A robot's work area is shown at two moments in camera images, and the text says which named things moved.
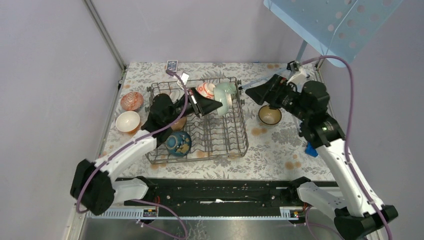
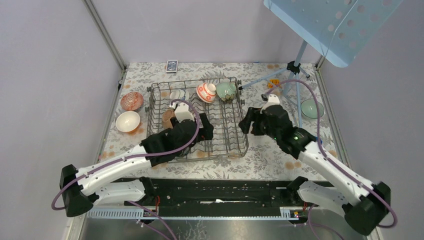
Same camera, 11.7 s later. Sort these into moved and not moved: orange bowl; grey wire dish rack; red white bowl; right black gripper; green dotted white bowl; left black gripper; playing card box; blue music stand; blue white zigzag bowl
Moved: left black gripper; right black gripper; green dotted white bowl
Not moved: blue white zigzag bowl; playing card box; grey wire dish rack; blue music stand; red white bowl; orange bowl
